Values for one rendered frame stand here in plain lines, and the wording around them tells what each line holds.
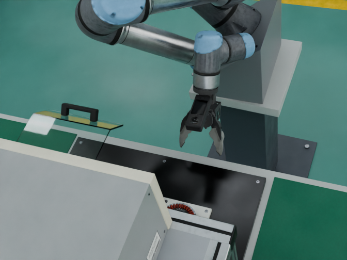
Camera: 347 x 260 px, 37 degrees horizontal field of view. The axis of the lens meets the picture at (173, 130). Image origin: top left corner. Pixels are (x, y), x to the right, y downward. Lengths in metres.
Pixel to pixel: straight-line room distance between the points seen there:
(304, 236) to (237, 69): 0.54
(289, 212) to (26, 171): 0.80
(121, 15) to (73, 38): 2.04
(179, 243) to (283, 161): 1.43
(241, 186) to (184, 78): 1.39
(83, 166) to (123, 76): 1.97
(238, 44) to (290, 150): 1.13
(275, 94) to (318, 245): 0.55
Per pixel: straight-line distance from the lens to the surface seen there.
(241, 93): 1.74
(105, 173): 1.00
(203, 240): 1.12
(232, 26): 1.67
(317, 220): 1.54
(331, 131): 2.62
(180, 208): 1.50
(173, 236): 1.13
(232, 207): 1.54
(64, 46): 3.27
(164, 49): 1.50
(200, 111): 1.45
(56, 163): 1.05
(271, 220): 1.54
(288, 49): 1.92
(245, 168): 1.62
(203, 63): 1.43
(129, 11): 1.27
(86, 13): 1.33
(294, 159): 2.50
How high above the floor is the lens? 2.14
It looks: 53 degrees down
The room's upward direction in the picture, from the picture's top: 16 degrees counter-clockwise
